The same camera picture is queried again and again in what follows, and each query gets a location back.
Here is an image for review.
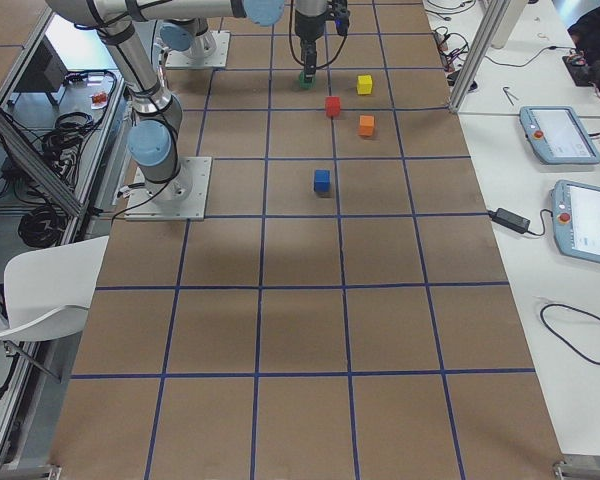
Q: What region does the aluminium frame post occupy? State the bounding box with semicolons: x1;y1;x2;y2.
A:
448;0;511;114

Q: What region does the blue wooden block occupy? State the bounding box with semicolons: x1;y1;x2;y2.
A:
313;169;331;195

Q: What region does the teach pendant tablet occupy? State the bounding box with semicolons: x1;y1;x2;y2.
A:
519;106;600;165
551;180;600;264

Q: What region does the far teach pendant tablet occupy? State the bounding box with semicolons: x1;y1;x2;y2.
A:
519;106;600;165

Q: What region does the orange wooden block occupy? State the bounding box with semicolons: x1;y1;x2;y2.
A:
358;115;376;138

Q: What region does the allen key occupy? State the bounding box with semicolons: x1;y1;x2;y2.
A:
502;86;518;105

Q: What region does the black loose table cable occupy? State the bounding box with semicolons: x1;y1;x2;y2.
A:
538;301;600;367

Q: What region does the yellow wooden block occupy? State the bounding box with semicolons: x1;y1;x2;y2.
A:
356;74;374;96

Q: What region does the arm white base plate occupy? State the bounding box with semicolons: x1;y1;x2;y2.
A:
124;157;212;221
162;30;231;70

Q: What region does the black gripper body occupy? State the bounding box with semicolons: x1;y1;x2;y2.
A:
293;0;328;48

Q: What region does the red wooden block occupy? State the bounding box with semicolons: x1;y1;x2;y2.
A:
324;96;341;118

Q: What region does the orange snack packet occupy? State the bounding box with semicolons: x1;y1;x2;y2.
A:
91;92;108;110

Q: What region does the green wooden block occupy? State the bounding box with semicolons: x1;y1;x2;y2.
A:
298;72;315;90

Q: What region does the near teach pendant tablet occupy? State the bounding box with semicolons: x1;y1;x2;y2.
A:
551;180;600;264

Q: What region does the black power adapter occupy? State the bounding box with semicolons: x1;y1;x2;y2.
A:
488;208;530;234

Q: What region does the white chair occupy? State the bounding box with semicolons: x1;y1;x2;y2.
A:
0;236;109;342

